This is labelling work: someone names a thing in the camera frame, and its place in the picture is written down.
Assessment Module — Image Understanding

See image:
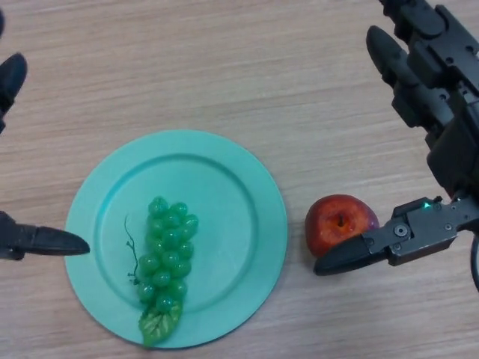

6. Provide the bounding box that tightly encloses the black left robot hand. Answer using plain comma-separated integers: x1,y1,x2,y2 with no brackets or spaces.
0,7,91,262

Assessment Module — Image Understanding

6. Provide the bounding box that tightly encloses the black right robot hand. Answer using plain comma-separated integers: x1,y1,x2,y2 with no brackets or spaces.
313,0,479,277

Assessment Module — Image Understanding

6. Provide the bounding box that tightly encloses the green grape bunch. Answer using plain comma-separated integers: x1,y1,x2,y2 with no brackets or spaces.
124,194,200,347

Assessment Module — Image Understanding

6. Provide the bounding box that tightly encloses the green round plate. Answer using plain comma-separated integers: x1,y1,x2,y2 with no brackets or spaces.
64,129,288,349

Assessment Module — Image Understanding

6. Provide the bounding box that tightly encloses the red apple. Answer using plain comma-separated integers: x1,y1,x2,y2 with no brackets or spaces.
305,194,380,259

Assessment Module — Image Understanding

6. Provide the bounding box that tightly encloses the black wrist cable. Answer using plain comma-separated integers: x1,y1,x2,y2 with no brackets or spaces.
469,231,479,292

